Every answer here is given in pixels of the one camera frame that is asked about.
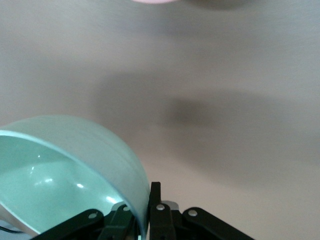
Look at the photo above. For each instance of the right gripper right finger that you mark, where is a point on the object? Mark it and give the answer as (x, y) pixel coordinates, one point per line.
(160, 220)

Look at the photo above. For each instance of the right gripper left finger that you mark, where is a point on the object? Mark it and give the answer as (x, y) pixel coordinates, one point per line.
(87, 221)

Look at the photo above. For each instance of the light green bowl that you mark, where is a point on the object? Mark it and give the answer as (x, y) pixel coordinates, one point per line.
(62, 175)

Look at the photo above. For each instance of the pink bowl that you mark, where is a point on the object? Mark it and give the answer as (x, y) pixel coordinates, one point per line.
(153, 1)

